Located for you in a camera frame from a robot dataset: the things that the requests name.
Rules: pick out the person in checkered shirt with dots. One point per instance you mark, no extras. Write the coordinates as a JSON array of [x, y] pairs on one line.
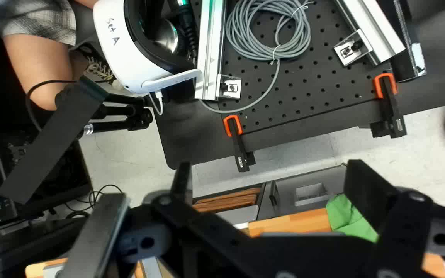
[[32, 18]]

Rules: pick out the green towel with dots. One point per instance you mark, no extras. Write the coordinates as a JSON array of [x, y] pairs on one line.
[[350, 220]]

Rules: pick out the bare person forearm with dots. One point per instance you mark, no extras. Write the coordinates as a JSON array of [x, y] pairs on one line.
[[40, 64]]

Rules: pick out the white base cabinet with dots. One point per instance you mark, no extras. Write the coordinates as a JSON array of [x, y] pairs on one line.
[[310, 194]]

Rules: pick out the black perforated breadboard table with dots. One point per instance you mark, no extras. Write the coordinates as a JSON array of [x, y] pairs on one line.
[[313, 91]]

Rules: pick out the aluminium extrusion rail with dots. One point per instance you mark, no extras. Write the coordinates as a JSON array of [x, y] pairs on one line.
[[209, 52], [376, 26]]

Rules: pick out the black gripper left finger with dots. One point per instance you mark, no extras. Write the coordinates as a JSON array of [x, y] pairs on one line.
[[183, 183]]

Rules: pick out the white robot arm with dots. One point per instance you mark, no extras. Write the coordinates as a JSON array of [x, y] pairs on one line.
[[125, 60]]

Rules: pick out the aluminium corner bracket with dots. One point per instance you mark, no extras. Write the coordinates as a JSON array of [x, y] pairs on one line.
[[230, 87], [352, 50]]

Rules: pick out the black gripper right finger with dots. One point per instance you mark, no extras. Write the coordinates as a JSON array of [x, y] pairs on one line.
[[370, 199]]

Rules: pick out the orange and black bar clamp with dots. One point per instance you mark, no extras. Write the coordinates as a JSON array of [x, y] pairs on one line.
[[243, 155], [392, 111]]

